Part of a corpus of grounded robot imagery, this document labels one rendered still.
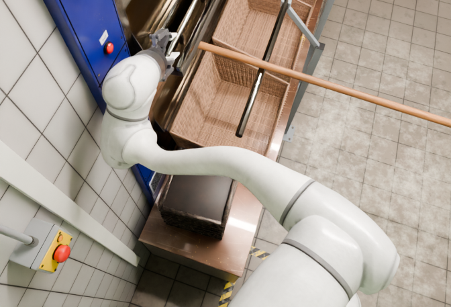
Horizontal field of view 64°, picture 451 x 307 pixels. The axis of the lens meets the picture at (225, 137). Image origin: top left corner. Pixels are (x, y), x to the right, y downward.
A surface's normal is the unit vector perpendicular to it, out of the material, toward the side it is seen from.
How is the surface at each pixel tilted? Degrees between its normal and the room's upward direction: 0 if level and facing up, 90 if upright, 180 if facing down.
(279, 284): 28
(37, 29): 90
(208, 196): 0
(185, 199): 0
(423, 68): 0
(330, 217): 15
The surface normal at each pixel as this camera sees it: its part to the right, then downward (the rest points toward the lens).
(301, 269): -0.08, -0.72
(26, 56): 0.95, 0.30
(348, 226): -0.13, -0.49
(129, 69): 0.29, -0.73
